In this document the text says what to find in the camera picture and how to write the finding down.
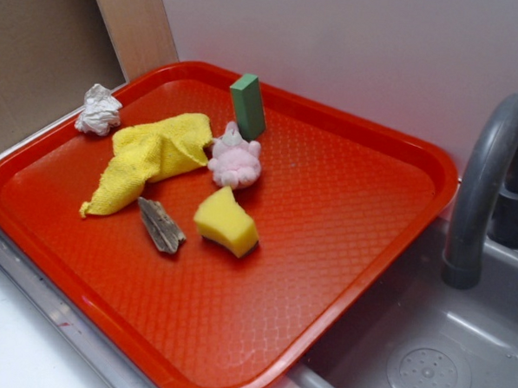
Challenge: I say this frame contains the wooden board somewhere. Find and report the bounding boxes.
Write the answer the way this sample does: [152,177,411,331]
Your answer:
[96,0,179,82]

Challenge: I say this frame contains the yellow sponge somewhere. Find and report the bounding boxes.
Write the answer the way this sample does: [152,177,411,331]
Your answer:
[193,186,259,258]

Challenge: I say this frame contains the green rectangular block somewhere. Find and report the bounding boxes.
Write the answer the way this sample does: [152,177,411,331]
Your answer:
[230,74,266,141]

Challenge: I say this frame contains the brown wood piece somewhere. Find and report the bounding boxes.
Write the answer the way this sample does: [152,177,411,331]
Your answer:
[137,196,187,254]

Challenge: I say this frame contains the pink plush toy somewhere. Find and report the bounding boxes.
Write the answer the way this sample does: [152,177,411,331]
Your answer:
[207,122,261,189]

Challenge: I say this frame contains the brown cardboard panel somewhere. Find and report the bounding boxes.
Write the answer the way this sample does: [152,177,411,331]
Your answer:
[0,0,124,154]

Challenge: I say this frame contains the yellow cloth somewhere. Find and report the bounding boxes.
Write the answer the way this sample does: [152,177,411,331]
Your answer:
[79,113,213,218]

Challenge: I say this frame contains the grey plastic sink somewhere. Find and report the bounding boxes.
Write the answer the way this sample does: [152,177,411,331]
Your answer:
[0,220,518,388]

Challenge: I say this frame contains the red plastic tray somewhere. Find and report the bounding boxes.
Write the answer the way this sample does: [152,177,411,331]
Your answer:
[0,85,457,388]

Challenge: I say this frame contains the crumpled white paper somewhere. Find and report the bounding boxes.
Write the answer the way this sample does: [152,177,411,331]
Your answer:
[74,84,123,136]

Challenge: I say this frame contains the grey plastic faucet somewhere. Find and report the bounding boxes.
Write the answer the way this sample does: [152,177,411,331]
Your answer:
[442,93,518,289]

